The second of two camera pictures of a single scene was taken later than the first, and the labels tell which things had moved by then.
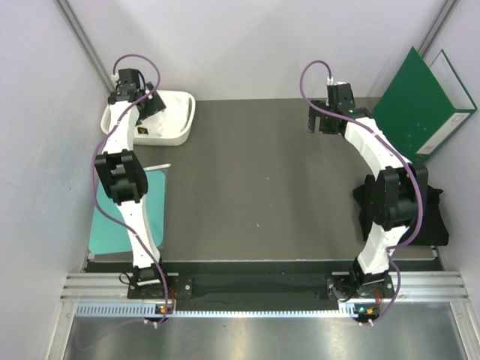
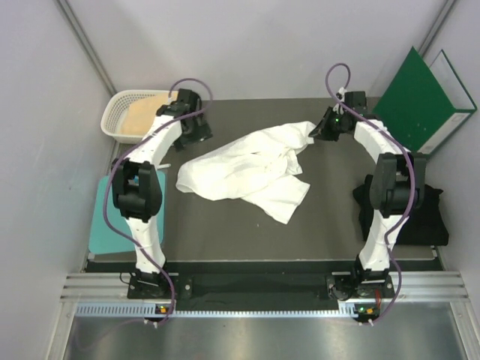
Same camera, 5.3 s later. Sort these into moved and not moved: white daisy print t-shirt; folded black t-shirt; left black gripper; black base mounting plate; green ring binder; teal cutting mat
Moved: left black gripper; white daisy print t-shirt
Not moved: teal cutting mat; green ring binder; black base mounting plate; folded black t-shirt
